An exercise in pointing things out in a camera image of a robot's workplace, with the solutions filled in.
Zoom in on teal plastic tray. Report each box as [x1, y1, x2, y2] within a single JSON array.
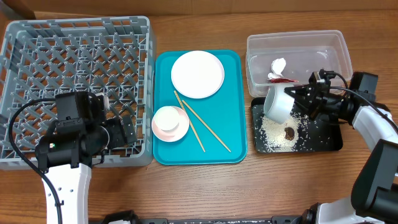
[[152, 50, 248, 166]]

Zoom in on large white plate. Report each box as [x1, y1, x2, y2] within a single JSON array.
[[170, 50, 225, 99]]

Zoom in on wooden chopstick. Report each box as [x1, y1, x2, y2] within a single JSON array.
[[182, 100, 232, 153], [174, 90, 206, 152]]

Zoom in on small pink saucer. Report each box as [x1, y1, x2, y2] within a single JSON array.
[[152, 106, 190, 142]]

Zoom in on black tray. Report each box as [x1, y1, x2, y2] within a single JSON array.
[[251, 97, 343, 153]]

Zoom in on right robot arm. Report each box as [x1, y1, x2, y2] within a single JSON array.
[[284, 70, 397, 223]]

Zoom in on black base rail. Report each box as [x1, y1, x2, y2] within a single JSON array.
[[90, 210, 310, 224]]

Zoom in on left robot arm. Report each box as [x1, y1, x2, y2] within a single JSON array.
[[35, 91, 137, 223]]

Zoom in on clear plastic storage box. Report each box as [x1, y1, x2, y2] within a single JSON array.
[[246, 30, 353, 98]]

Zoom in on grey dishwasher rack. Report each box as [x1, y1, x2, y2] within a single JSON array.
[[1, 16, 156, 170]]

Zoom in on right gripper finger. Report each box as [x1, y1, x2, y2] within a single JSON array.
[[295, 98, 314, 120], [284, 85, 310, 95]]

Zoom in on white cup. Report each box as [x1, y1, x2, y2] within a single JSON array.
[[154, 106, 179, 131]]

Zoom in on white tissue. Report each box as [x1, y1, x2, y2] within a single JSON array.
[[268, 58, 286, 80]]

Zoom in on grey bowl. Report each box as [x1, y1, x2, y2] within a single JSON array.
[[263, 83, 295, 124]]

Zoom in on rice and food scraps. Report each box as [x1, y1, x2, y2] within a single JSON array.
[[255, 112, 310, 153]]

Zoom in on red snack wrapper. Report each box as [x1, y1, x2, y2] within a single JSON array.
[[269, 78, 297, 83]]

